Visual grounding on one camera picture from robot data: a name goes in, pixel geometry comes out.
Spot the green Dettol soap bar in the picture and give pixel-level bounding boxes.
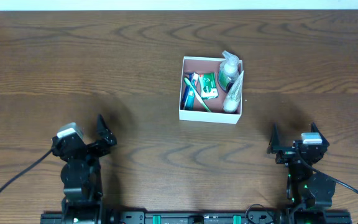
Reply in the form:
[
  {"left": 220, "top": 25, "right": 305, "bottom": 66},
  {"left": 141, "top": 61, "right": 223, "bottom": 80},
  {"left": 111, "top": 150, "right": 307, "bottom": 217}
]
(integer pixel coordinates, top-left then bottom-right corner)
[{"left": 198, "top": 73, "right": 219, "bottom": 100}]

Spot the white floral lotion tube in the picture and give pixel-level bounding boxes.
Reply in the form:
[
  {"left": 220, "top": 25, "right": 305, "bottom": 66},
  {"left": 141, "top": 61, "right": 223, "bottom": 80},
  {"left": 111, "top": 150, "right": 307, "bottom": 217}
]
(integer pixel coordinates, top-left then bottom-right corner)
[{"left": 223, "top": 72, "right": 244, "bottom": 113}]

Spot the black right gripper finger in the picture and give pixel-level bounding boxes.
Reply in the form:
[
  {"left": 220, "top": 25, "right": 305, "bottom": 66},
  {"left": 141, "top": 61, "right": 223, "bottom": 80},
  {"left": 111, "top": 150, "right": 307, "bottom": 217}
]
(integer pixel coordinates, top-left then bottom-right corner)
[
  {"left": 267, "top": 123, "right": 280, "bottom": 154},
  {"left": 310, "top": 122, "right": 328, "bottom": 144}
]

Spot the blue disposable razor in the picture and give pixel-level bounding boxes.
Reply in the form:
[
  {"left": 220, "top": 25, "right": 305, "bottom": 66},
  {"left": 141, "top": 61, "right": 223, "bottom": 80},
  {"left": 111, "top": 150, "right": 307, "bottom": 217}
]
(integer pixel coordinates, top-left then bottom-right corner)
[{"left": 181, "top": 84, "right": 195, "bottom": 111}]

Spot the black mounting rail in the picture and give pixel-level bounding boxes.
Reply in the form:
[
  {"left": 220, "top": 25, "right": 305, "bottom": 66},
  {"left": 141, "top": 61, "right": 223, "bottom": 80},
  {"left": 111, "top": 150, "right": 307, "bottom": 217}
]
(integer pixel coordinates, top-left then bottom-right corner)
[{"left": 40, "top": 210, "right": 352, "bottom": 224}]

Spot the green white toothbrush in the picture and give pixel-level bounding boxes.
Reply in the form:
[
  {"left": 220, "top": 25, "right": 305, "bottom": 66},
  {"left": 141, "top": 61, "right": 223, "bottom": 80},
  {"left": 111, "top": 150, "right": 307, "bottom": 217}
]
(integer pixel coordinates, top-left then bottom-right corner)
[{"left": 184, "top": 77, "right": 211, "bottom": 113}]

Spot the clear pump bottle purple liquid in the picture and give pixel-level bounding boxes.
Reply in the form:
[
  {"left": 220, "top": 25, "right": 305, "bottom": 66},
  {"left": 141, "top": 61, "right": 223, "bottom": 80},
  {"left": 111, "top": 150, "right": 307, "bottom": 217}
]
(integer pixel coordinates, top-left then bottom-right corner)
[{"left": 218, "top": 50, "right": 240, "bottom": 92}]

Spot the small toothpaste tube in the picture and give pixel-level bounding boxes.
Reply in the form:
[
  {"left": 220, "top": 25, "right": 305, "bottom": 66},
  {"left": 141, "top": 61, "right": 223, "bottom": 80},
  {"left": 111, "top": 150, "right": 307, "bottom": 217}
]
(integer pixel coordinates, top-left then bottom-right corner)
[{"left": 183, "top": 72, "right": 199, "bottom": 110}]

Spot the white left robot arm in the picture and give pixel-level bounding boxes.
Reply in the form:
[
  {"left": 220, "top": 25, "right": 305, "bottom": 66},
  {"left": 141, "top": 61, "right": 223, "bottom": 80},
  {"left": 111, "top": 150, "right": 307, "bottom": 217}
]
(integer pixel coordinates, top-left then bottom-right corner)
[{"left": 51, "top": 114, "right": 117, "bottom": 224}]

